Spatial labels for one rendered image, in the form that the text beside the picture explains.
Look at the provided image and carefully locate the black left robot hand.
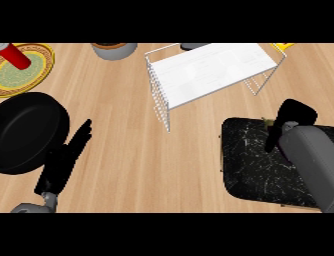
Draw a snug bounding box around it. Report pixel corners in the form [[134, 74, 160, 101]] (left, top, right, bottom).
[[33, 118, 94, 197]]

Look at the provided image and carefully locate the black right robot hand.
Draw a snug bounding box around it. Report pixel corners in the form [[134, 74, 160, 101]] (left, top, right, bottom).
[[264, 98, 320, 154]]

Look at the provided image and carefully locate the black marble tray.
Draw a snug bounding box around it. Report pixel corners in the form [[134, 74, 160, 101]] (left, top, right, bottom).
[[219, 116, 334, 210]]

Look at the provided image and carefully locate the black frying pan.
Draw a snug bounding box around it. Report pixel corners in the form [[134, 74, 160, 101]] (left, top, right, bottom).
[[0, 91, 72, 176]]

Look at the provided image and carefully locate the yellow object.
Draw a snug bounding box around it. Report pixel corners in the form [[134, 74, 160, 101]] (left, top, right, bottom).
[[270, 42, 298, 52]]

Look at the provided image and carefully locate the yellow patterned plate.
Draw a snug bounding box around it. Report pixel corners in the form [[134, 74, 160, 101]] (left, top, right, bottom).
[[0, 43, 57, 99]]

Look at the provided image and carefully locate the dark grey object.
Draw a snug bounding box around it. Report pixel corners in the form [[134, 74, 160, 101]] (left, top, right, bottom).
[[179, 42, 212, 52]]

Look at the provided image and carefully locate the red can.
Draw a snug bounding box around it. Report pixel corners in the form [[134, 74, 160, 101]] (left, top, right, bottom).
[[0, 43, 33, 71]]

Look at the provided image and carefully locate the grey pot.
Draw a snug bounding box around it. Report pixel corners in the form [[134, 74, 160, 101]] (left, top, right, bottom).
[[91, 42, 140, 61]]

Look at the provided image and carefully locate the white wire tiered shelf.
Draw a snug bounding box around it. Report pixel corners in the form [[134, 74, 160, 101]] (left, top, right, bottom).
[[144, 42, 289, 134]]

